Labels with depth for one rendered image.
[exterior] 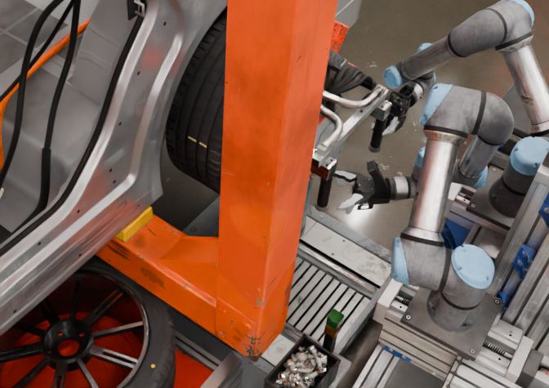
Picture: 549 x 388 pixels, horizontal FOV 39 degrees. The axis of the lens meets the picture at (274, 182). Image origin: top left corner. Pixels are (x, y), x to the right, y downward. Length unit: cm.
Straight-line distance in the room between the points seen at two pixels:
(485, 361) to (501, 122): 66
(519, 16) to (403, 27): 218
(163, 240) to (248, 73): 98
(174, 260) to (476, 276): 88
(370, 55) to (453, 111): 231
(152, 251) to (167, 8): 77
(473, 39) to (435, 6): 245
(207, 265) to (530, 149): 101
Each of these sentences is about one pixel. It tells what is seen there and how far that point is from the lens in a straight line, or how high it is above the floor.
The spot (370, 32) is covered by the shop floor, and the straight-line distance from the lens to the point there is 451.
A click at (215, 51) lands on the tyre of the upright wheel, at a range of 240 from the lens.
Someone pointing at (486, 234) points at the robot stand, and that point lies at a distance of 258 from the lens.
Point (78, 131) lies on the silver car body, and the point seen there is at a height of 102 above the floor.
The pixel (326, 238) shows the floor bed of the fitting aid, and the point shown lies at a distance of 327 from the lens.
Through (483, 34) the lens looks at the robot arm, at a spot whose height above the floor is 128.
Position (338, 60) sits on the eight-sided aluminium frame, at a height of 101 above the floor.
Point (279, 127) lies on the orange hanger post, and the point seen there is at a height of 150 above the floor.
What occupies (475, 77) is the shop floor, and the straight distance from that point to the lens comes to 437.
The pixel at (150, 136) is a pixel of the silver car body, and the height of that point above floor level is 104.
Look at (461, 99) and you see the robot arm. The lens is 207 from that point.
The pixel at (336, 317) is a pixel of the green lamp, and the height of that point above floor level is 66.
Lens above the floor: 261
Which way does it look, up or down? 47 degrees down
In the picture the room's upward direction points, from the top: 7 degrees clockwise
